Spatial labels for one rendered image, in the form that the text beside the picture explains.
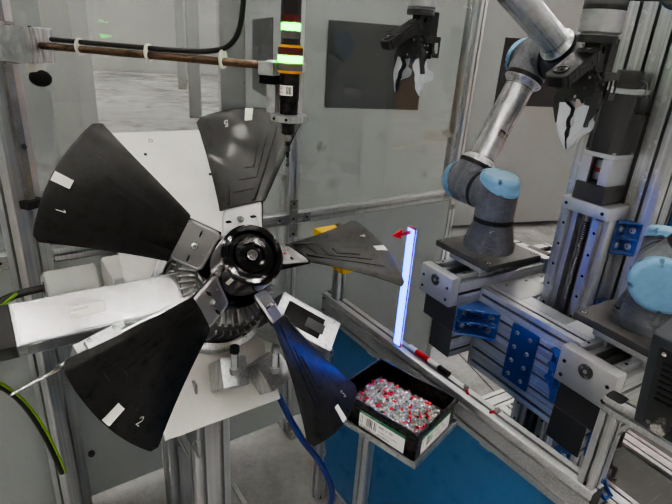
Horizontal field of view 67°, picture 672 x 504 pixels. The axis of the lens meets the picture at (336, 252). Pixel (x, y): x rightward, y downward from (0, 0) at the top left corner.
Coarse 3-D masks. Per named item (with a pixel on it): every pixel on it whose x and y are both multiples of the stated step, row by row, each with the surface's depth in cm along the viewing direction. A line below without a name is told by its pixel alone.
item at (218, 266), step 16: (224, 240) 89; (240, 240) 91; (256, 240) 93; (272, 240) 94; (224, 256) 88; (240, 256) 90; (272, 256) 94; (208, 272) 97; (224, 272) 89; (240, 272) 90; (256, 272) 91; (272, 272) 92; (224, 288) 93; (240, 288) 91; (256, 288) 91; (240, 304) 98
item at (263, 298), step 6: (258, 294) 94; (264, 294) 98; (258, 300) 92; (264, 300) 96; (270, 300) 99; (264, 306) 93; (276, 306) 101; (270, 312) 94; (276, 312) 98; (270, 318) 92; (276, 318) 96
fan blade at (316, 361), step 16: (288, 320) 99; (288, 336) 94; (288, 352) 90; (304, 352) 96; (288, 368) 88; (304, 368) 92; (320, 368) 98; (304, 384) 90; (320, 384) 94; (336, 384) 100; (352, 384) 105; (304, 400) 88; (320, 400) 91; (336, 400) 96; (352, 400) 101; (304, 416) 86; (320, 416) 89; (336, 416) 93; (320, 432) 88
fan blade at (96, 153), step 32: (96, 128) 85; (64, 160) 84; (96, 160) 85; (128, 160) 87; (64, 192) 85; (96, 192) 86; (128, 192) 87; (160, 192) 89; (64, 224) 86; (96, 224) 88; (128, 224) 89; (160, 224) 90; (160, 256) 93
